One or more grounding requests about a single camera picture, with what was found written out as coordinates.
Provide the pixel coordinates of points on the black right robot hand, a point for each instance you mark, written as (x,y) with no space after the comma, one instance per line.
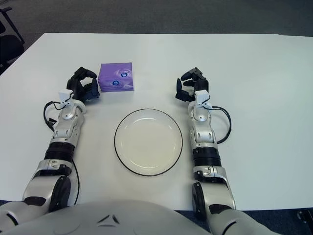
(201,84)

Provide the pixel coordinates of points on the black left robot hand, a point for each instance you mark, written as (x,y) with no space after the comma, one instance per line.
(82,89)

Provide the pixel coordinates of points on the purple tissue paper pack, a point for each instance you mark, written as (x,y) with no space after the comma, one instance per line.
(115,73)

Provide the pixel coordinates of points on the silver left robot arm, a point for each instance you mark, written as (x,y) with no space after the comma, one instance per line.
(66,122)

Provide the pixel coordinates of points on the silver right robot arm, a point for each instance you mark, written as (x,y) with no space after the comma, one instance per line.
(203,132)

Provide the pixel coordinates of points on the white plate with black rim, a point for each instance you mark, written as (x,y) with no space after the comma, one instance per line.
(146,142)

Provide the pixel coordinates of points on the black office chair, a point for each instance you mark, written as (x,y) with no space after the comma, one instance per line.
(9,46)

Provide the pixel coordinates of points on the grey robot torso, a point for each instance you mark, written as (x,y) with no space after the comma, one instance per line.
(110,220)

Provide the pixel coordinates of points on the black table base frame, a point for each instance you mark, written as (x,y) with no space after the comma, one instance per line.
(303,216)

